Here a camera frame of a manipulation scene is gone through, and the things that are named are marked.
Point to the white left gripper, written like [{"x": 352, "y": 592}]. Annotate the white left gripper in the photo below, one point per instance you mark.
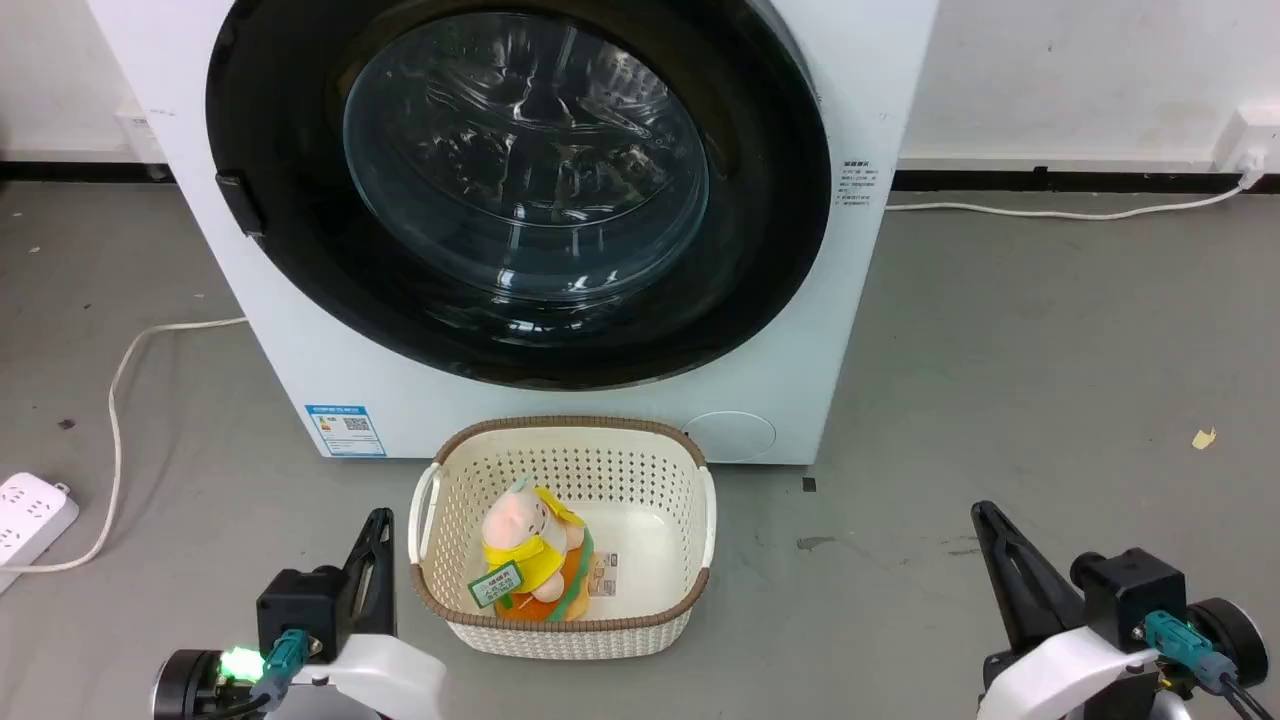
[{"x": 385, "y": 680}]

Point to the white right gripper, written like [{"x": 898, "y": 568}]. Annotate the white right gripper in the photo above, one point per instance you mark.
[{"x": 1050, "y": 672}]

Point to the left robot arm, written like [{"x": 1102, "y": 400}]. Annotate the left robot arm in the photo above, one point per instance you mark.
[{"x": 185, "y": 685}]

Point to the white front-load washing machine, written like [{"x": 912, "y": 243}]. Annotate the white front-load washing machine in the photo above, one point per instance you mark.
[{"x": 300, "y": 330}]

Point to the round black glass washer door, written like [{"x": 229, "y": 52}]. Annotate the round black glass washer door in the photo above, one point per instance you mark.
[{"x": 760, "y": 200}]

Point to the green paper toy tag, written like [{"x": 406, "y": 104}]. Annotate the green paper toy tag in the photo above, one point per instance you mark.
[{"x": 496, "y": 584}]

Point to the pink pig plush toy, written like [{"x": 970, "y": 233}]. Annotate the pink pig plush toy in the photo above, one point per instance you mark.
[{"x": 520, "y": 535}]

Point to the blue energy label sticker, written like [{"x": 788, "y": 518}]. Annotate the blue energy label sticker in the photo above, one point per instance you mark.
[{"x": 346, "y": 430}]

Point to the small printed card label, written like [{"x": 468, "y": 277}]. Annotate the small printed card label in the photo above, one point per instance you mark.
[{"x": 604, "y": 575}]

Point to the small yellow paper scrap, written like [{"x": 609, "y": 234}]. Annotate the small yellow paper scrap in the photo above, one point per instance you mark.
[{"x": 1204, "y": 438}]

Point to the cream perforated laundry basket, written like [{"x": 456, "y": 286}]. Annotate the cream perforated laundry basket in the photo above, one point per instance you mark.
[{"x": 650, "y": 470}]

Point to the white power strip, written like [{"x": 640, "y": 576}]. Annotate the white power strip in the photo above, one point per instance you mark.
[{"x": 25, "y": 515}]

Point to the small text sticker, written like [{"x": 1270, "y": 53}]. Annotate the small text sticker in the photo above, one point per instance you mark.
[{"x": 856, "y": 182}]

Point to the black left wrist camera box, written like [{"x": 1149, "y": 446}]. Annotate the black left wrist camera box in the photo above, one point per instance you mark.
[{"x": 295, "y": 600}]

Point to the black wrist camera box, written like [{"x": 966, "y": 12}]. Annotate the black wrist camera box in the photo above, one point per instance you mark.
[
  {"x": 1135, "y": 585},
  {"x": 295, "y": 600}
]

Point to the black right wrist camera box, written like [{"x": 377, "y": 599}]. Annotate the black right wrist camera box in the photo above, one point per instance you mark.
[{"x": 1135, "y": 585}]

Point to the white wall socket with plug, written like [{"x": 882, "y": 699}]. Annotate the white wall socket with plug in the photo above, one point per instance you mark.
[{"x": 1250, "y": 135}]

